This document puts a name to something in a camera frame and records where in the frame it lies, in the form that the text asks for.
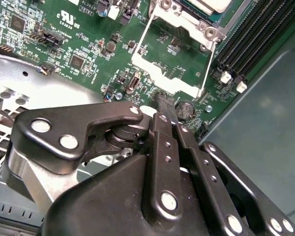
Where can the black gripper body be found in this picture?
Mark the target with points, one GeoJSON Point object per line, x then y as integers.
{"type": "Point", "coordinates": [100, 209]}

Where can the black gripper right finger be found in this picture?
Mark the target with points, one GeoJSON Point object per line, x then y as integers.
{"type": "Point", "coordinates": [211, 177]}

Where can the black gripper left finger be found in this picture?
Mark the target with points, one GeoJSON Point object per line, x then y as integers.
{"type": "Point", "coordinates": [51, 127]}

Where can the metal socket cover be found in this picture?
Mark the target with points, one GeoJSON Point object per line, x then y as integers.
{"type": "Point", "coordinates": [142, 61]}

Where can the silver CPU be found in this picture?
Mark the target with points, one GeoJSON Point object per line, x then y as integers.
{"type": "Point", "coordinates": [211, 5]}

